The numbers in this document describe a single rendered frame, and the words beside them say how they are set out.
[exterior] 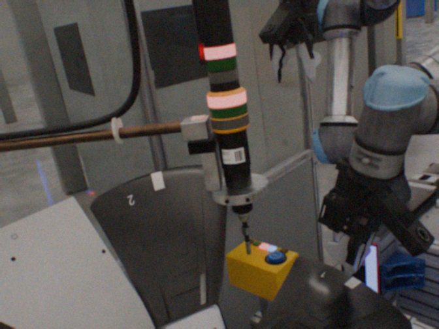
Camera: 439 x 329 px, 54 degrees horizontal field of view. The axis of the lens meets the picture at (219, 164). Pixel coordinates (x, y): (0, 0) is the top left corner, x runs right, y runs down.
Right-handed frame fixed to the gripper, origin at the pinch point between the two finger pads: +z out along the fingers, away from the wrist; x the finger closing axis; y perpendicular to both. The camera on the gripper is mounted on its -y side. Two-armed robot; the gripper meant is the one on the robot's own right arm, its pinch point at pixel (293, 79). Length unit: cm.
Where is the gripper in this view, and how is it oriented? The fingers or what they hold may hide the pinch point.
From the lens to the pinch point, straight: 105.4
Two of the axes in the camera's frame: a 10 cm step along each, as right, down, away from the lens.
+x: -7.3, -1.2, 6.7
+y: 6.6, -3.4, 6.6
